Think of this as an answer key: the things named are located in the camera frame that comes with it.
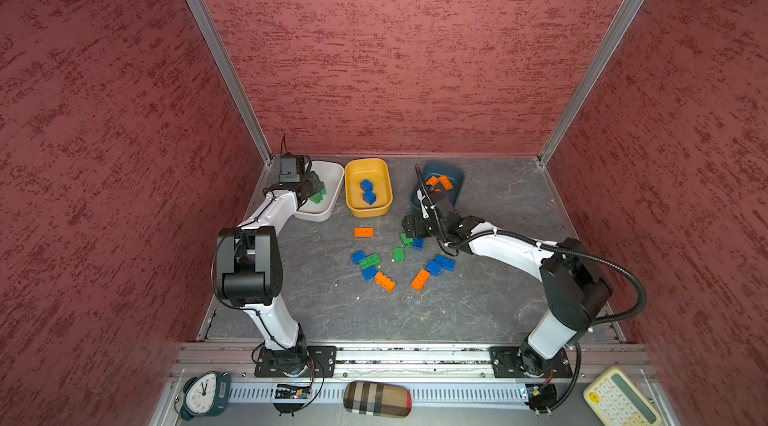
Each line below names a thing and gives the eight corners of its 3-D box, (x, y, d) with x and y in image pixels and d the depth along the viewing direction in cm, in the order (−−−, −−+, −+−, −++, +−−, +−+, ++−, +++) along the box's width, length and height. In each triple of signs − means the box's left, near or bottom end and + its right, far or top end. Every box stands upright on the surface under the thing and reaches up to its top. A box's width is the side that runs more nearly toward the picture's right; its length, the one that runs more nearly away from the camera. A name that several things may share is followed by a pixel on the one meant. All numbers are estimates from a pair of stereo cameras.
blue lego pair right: (427, 276, 91) (427, 273, 89) (425, 257, 95) (426, 254, 93) (456, 276, 91) (457, 273, 89) (453, 257, 95) (455, 254, 93)
